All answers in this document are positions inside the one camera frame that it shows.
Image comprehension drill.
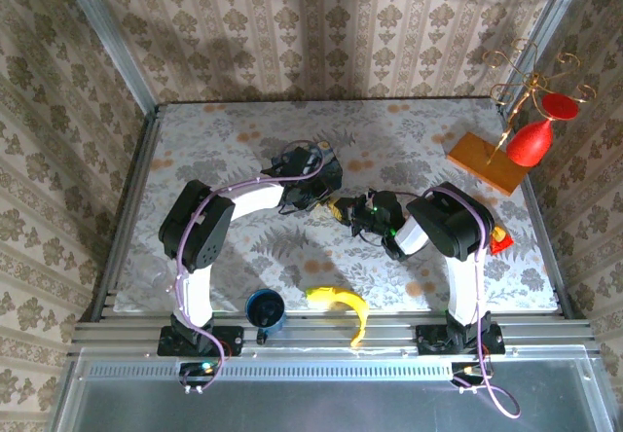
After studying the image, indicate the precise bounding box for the floral patterned table cover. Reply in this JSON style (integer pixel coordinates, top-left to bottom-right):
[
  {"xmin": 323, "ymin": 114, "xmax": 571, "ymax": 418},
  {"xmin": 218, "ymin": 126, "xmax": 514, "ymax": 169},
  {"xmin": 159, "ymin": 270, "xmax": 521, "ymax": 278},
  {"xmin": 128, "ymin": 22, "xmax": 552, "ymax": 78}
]
[{"xmin": 114, "ymin": 98, "xmax": 559, "ymax": 314}]

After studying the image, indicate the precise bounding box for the yellow banana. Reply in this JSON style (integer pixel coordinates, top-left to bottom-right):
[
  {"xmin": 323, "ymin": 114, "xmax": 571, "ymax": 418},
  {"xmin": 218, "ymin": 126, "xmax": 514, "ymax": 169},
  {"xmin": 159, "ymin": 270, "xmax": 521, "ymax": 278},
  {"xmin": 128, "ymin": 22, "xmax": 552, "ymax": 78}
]
[{"xmin": 305, "ymin": 284, "xmax": 370, "ymax": 348}]

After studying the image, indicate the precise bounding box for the orange wooden block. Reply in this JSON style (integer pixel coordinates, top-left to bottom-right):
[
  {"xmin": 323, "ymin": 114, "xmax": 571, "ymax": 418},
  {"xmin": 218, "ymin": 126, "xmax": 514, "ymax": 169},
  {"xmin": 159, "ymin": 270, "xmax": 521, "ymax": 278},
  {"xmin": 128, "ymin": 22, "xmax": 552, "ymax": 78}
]
[{"xmin": 446, "ymin": 131, "xmax": 531, "ymax": 198}]

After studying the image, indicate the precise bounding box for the blue mug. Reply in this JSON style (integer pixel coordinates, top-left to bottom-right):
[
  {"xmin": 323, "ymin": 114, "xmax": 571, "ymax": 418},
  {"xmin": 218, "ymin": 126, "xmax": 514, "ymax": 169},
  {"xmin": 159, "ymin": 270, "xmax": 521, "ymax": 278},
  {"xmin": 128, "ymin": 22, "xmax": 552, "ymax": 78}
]
[{"xmin": 244, "ymin": 289, "xmax": 288, "ymax": 346}]

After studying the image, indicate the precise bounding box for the small red packet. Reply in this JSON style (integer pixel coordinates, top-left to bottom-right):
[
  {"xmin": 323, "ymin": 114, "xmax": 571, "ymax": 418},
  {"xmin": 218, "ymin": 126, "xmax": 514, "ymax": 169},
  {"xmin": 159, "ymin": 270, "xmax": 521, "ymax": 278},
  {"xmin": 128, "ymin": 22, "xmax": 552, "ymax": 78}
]
[{"xmin": 489, "ymin": 227, "xmax": 515, "ymax": 257}]

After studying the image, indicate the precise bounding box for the red goblet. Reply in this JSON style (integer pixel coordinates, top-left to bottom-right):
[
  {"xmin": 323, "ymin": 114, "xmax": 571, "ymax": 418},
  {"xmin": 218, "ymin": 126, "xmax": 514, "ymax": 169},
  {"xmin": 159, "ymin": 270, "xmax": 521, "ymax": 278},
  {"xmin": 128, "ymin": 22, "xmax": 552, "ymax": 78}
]
[{"xmin": 505, "ymin": 91, "xmax": 581, "ymax": 168}]

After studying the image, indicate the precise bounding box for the small circuit board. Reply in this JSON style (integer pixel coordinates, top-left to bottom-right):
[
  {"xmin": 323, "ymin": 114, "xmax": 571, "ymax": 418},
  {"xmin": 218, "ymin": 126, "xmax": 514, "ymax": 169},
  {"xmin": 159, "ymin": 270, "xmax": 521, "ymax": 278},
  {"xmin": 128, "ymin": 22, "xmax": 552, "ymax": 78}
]
[
  {"xmin": 177, "ymin": 361, "xmax": 221, "ymax": 395},
  {"xmin": 450, "ymin": 362, "xmax": 494, "ymax": 395}
]

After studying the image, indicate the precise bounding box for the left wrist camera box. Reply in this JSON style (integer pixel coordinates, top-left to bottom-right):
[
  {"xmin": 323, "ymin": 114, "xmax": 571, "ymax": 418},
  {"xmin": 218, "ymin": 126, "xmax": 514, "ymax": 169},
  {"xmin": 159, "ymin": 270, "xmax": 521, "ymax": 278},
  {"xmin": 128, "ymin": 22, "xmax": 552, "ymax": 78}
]
[{"xmin": 272, "ymin": 144, "xmax": 318, "ymax": 181}]

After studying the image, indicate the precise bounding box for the aluminium front rail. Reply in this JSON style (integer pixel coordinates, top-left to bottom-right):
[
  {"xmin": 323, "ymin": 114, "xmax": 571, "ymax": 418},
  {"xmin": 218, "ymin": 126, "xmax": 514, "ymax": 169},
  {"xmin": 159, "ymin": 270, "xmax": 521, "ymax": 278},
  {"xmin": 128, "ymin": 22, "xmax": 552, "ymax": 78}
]
[{"xmin": 67, "ymin": 310, "xmax": 603, "ymax": 359}]

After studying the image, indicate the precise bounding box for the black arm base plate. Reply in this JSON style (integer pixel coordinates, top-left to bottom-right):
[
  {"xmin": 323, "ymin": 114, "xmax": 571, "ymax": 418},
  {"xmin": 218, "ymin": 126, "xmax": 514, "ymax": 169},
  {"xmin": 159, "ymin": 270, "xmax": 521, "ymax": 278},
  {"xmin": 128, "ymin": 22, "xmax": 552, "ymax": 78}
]
[
  {"xmin": 156, "ymin": 326, "xmax": 244, "ymax": 358},
  {"xmin": 415, "ymin": 323, "xmax": 507, "ymax": 356}
]

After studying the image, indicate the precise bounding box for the aluminium table side rail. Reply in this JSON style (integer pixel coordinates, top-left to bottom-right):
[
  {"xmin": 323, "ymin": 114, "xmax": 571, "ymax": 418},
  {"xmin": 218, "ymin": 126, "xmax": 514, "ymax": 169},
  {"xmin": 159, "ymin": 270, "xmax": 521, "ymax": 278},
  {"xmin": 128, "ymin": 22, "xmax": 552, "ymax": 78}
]
[
  {"xmin": 495, "ymin": 98, "xmax": 588, "ymax": 319},
  {"xmin": 91, "ymin": 104, "xmax": 163, "ymax": 317}
]

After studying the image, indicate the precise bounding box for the gold wire stand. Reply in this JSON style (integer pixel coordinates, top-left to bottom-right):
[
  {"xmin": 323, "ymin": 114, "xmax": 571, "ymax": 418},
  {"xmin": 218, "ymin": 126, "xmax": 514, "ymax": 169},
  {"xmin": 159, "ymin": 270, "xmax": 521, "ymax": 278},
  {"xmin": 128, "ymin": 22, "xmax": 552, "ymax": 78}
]
[{"xmin": 481, "ymin": 37, "xmax": 598, "ymax": 165}]

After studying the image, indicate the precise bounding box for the aluminium frame post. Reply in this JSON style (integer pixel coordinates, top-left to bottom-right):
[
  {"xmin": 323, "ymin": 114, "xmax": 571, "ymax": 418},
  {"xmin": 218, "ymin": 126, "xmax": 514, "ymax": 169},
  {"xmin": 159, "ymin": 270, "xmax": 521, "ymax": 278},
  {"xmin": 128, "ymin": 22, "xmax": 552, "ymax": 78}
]
[
  {"xmin": 55, "ymin": 0, "xmax": 161, "ymax": 110},
  {"xmin": 499, "ymin": 0, "xmax": 594, "ymax": 108}
]

